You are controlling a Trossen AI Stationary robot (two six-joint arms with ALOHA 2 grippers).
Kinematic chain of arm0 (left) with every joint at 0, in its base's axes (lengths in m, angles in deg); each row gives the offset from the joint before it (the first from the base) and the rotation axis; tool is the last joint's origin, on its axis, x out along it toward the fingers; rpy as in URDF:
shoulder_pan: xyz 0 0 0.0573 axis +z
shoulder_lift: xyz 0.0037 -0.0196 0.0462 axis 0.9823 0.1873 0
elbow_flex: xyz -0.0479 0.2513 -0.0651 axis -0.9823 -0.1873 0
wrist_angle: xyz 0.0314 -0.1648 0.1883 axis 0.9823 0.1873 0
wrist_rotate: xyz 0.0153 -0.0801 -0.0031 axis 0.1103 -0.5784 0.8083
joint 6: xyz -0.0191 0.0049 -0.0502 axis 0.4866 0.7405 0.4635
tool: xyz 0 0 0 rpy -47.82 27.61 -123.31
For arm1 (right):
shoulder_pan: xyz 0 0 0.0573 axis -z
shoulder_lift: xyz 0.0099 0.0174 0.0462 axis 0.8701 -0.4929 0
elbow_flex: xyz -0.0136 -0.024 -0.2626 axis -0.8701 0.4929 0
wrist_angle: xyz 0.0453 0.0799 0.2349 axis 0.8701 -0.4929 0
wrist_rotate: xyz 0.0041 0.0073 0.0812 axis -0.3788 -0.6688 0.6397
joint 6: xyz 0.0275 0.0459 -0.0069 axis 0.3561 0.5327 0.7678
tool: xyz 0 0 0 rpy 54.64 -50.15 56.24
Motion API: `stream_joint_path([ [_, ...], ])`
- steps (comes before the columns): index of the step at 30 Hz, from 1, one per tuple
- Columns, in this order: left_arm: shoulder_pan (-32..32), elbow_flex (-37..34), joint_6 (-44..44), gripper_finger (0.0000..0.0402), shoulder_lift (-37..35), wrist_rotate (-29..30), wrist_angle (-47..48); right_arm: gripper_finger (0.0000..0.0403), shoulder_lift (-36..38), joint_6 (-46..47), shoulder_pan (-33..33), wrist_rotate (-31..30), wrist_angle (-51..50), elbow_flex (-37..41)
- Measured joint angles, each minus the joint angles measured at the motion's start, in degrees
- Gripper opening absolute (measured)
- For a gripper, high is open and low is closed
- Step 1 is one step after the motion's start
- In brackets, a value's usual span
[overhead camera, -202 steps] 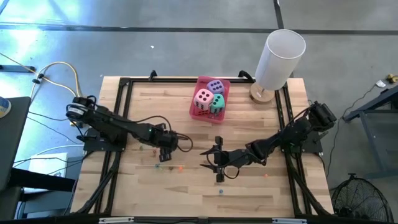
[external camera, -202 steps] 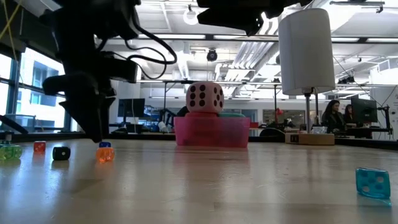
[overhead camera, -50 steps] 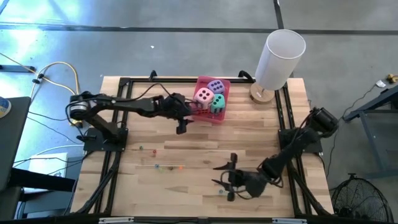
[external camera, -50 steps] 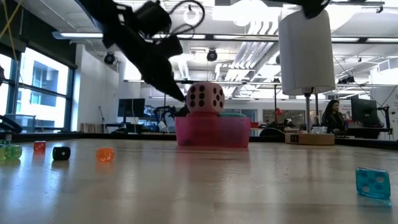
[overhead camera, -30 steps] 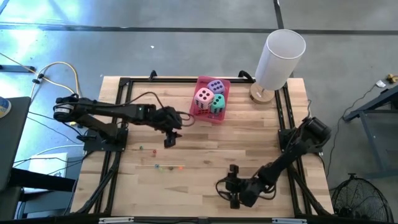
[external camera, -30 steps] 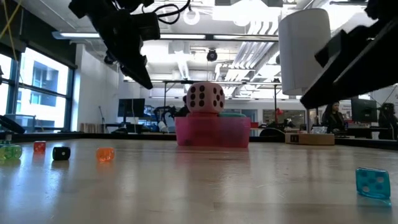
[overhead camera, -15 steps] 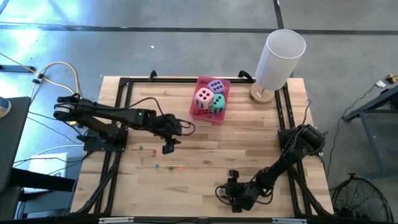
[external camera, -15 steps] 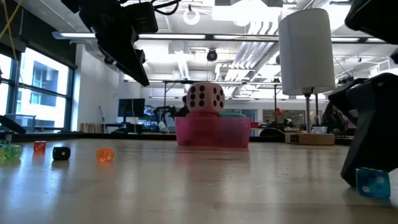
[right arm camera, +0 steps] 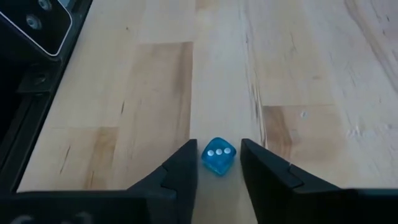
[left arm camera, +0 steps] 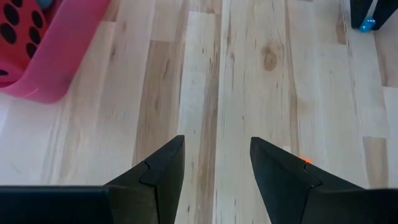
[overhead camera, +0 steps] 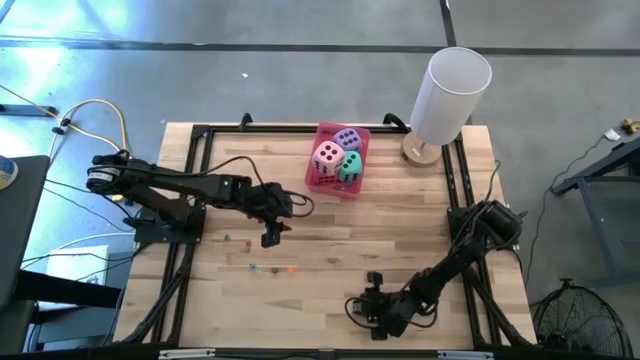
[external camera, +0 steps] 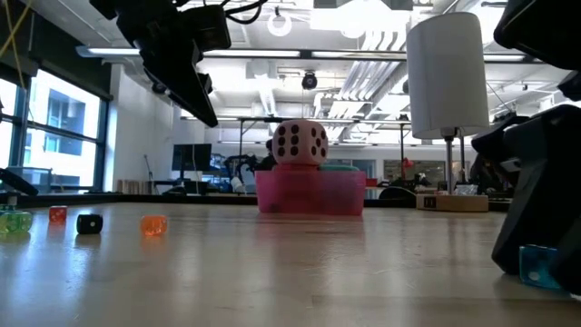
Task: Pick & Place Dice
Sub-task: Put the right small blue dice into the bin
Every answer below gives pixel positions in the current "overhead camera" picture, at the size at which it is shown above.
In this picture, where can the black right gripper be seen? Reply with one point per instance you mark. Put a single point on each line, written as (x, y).
(392, 312)

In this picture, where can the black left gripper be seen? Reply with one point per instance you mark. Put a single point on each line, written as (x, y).
(272, 202)

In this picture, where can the large red foam die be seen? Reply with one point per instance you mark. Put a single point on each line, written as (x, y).
(325, 180)

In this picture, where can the large pink foam die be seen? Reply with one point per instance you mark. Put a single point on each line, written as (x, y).
(327, 158)

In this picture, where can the large teal foam die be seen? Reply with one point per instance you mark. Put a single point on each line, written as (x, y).
(350, 167)

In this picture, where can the large purple foam die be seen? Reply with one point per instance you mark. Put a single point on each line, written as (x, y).
(346, 139)

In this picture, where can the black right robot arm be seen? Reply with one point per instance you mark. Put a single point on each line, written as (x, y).
(465, 250)

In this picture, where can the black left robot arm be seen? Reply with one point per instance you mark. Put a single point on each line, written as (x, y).
(165, 180)

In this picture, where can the pink translucent plastic bin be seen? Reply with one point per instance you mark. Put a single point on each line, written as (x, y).
(320, 134)

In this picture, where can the black floor fan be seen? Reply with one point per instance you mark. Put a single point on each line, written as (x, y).
(575, 320)

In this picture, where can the white shade table lamp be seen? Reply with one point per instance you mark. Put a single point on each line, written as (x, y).
(450, 100)

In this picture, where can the black desk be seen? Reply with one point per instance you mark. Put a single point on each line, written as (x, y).
(20, 240)

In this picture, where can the grey metal table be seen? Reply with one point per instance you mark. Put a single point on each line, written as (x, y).
(595, 167)

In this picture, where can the black flat floor bar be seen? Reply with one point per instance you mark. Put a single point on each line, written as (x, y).
(27, 110)

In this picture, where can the white power adapter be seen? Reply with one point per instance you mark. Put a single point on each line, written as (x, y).
(612, 134)

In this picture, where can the yellow plug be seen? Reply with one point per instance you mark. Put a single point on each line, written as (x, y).
(631, 125)

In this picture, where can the silver aluminium bracket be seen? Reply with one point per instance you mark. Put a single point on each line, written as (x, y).
(187, 354)
(465, 355)

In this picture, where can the black metal table frame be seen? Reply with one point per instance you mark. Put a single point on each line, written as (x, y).
(260, 129)

